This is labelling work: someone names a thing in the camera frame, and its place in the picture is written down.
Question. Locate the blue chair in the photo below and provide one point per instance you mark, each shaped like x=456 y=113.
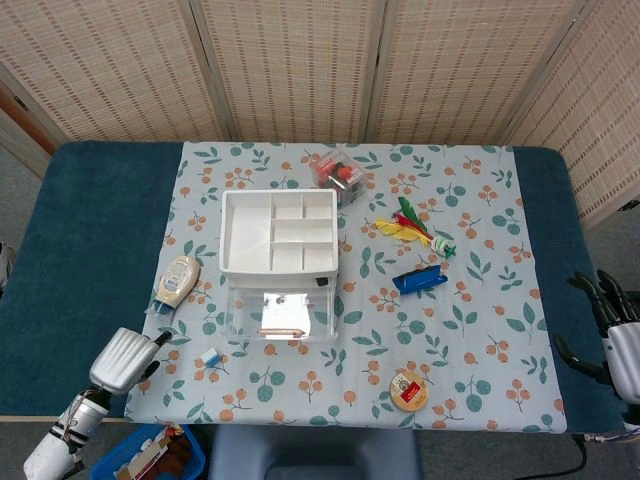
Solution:
x=310 y=455

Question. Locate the white mahjong tile blue back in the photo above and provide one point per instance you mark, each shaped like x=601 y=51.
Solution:
x=211 y=357

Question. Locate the clear plastic drawer with pencil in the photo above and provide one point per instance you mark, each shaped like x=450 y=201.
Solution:
x=240 y=315

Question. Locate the brown cardboard pieces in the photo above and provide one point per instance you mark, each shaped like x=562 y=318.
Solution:
x=155 y=455

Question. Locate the cream squeeze sauce bottle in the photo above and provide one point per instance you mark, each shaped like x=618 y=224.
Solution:
x=175 y=282

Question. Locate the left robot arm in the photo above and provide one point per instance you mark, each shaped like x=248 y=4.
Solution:
x=65 y=435

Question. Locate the teal table cover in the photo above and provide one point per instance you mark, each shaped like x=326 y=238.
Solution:
x=90 y=250

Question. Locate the black rubber stopper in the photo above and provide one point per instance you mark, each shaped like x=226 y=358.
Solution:
x=321 y=282

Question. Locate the white sneaker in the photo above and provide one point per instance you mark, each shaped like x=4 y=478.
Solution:
x=5 y=265

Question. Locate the brown wooden door frame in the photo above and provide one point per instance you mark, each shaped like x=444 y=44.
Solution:
x=27 y=122

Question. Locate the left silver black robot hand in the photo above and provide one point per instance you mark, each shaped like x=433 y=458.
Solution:
x=120 y=362

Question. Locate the wooden pencil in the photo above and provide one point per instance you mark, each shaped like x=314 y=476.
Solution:
x=280 y=331

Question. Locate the white plastic drawer organizer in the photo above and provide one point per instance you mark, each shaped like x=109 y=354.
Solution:
x=245 y=235

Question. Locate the clear box red black pieces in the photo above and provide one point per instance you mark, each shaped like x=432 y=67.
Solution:
x=340 y=175

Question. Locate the colourful feather shuttlecock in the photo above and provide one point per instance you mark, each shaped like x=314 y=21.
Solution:
x=405 y=230

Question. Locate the blue wrapped package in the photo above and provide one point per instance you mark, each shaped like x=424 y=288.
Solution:
x=417 y=280

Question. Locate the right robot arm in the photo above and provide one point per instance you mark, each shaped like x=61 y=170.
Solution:
x=631 y=415

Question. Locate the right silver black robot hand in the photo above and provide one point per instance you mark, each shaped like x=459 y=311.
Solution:
x=625 y=345

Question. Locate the floral leaf berry tablecloth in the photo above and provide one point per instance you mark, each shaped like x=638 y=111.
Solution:
x=400 y=340

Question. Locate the woven folding screen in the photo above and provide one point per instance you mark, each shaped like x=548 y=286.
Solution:
x=300 y=65

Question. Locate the blue plastic bin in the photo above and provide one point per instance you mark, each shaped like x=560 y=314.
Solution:
x=110 y=460

